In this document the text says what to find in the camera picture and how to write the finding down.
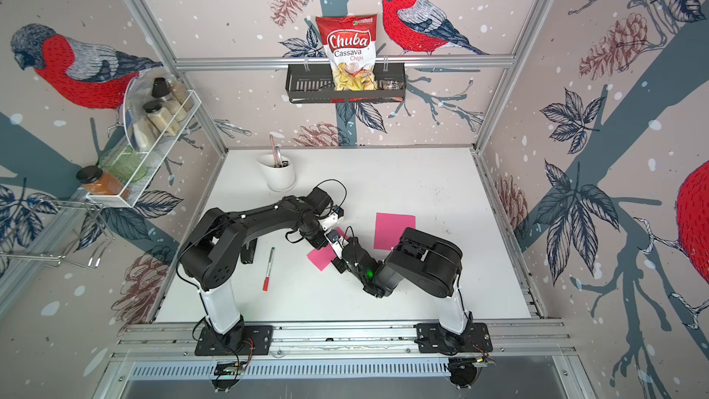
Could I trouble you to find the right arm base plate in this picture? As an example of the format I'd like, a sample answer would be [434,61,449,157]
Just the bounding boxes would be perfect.
[415,321,493,356]

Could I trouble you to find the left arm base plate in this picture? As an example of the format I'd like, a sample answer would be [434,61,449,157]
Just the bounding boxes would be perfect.
[194,324,273,358]

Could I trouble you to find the pink square paper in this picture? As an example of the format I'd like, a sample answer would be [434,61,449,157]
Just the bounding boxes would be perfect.
[374,213,415,251]
[308,227,348,274]

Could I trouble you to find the beige spice bottle black cap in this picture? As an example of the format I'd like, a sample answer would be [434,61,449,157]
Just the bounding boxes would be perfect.
[143,100,180,137]

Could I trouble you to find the white wire shelf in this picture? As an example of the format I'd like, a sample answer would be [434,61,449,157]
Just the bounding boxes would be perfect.
[88,68,202,208]

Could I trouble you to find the white cup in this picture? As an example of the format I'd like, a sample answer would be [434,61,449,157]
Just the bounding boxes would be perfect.
[257,154,297,192]

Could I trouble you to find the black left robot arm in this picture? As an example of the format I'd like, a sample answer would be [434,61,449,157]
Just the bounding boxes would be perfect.
[178,189,334,340]

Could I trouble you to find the pink pen in cup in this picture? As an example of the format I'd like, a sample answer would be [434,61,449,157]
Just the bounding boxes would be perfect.
[270,134,282,168]

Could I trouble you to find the aluminium mounting rail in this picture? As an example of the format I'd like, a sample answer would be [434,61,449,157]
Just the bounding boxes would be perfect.
[108,319,579,361]

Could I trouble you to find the green glass jar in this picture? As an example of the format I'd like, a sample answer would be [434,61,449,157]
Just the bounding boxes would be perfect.
[99,144,148,184]

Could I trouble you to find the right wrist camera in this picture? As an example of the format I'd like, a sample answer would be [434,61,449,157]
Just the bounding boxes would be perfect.
[325,228,343,258]

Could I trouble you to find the chrome wire hook rack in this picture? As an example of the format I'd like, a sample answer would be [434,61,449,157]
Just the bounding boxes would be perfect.
[1,193,116,269]

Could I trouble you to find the orange spice jar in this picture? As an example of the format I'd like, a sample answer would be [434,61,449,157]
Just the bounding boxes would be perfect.
[76,165,129,199]

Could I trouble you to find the Chuba cassava chips bag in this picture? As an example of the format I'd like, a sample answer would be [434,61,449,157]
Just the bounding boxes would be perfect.
[316,14,378,92]

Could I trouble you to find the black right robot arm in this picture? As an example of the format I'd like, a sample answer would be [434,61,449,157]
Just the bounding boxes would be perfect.
[326,227,471,356]

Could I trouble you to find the red marker pen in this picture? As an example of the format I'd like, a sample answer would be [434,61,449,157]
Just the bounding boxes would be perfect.
[262,247,275,292]

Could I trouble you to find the black wire basket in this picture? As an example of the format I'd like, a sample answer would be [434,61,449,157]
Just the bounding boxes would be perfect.
[285,63,406,104]

